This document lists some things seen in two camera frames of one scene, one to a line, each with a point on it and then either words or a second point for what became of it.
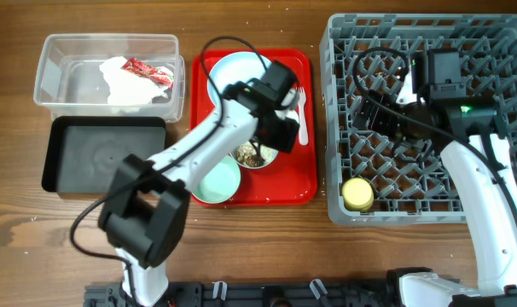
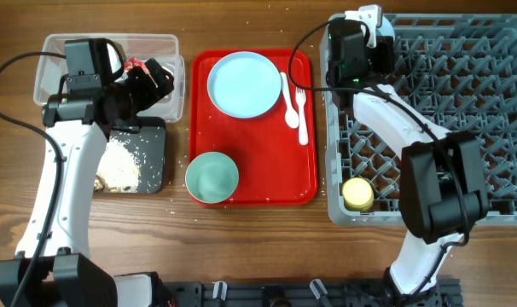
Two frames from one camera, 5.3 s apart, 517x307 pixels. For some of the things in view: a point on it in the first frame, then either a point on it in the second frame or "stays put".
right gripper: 370,120 to 379,55
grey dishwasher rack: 370,178 stays put
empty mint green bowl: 220,182 stays put
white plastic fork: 303,131 stays put
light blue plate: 234,67 stays put
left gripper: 285,137 to 150,92
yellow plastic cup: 357,194 stays put
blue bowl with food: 252,155 to 386,29
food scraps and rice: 246,155 to 118,170
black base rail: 257,294 stays put
